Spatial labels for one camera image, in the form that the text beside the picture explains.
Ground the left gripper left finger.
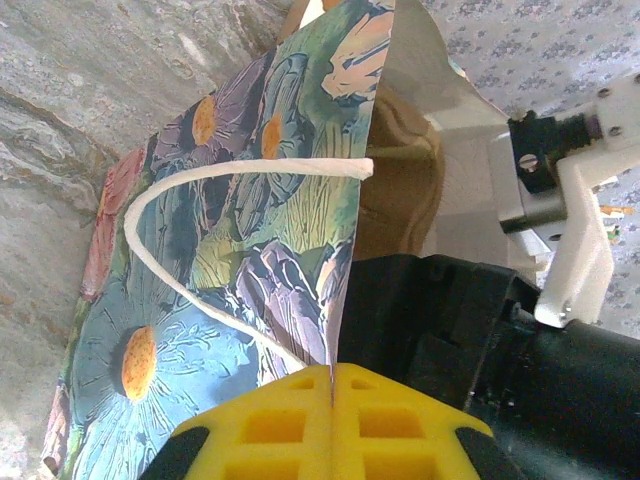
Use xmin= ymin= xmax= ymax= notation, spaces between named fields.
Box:
xmin=142 ymin=363 xmax=335 ymax=480

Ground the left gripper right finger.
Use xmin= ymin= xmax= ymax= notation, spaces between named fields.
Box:
xmin=330 ymin=362 xmax=524 ymax=480

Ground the brown pulp cup carrier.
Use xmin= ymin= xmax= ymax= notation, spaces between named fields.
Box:
xmin=349 ymin=92 xmax=445 ymax=264

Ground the floral paper gift bag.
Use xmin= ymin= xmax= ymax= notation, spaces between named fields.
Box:
xmin=40 ymin=0 xmax=514 ymax=480

